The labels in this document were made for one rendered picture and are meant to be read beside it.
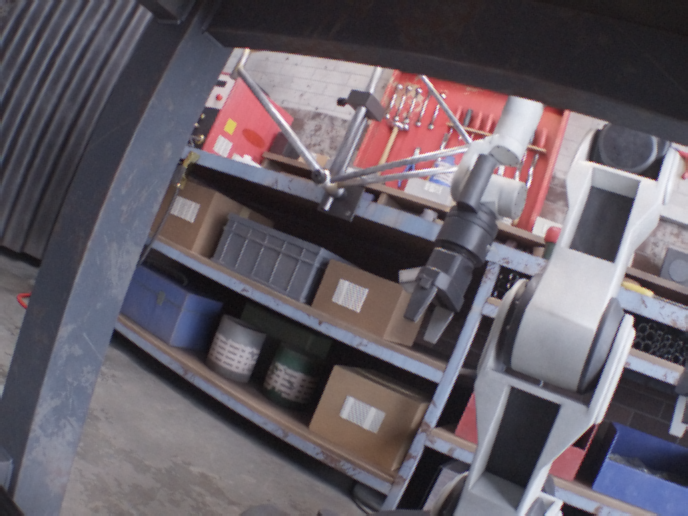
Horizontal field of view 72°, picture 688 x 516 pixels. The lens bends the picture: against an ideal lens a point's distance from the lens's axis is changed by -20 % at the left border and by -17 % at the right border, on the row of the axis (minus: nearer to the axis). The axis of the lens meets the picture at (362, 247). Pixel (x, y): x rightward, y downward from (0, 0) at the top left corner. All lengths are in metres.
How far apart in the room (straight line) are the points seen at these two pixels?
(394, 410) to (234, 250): 0.76
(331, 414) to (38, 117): 2.02
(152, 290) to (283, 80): 1.48
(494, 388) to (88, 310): 0.53
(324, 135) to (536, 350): 2.20
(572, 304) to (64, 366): 0.63
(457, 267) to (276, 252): 1.05
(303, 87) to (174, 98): 2.42
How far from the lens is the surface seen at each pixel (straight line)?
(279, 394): 1.88
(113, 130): 0.63
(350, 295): 1.69
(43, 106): 2.91
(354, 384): 1.67
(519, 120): 1.00
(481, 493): 0.86
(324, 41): 0.53
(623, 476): 1.52
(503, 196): 0.92
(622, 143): 0.94
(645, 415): 2.27
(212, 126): 2.45
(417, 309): 0.83
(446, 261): 0.87
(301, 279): 1.77
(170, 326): 2.07
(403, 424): 1.62
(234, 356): 1.94
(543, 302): 0.75
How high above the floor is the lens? 0.55
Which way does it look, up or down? 5 degrees up
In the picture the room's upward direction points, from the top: 22 degrees clockwise
